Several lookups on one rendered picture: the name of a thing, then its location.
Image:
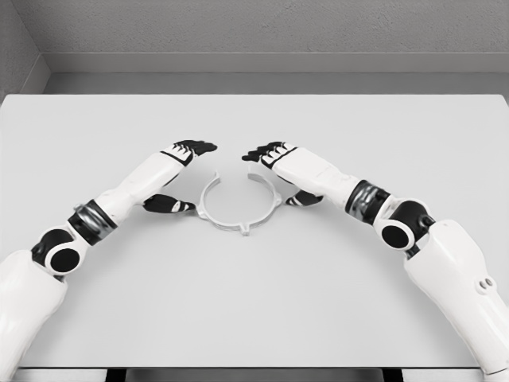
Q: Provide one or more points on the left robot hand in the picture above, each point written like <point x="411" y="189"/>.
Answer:
<point x="153" y="175"/>

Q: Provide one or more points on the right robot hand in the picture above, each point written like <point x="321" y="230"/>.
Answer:
<point x="302" y="169"/>

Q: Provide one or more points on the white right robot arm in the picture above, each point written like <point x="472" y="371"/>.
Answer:
<point x="449" y="274"/>

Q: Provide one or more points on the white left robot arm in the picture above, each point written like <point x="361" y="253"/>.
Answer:
<point x="36" y="286"/>

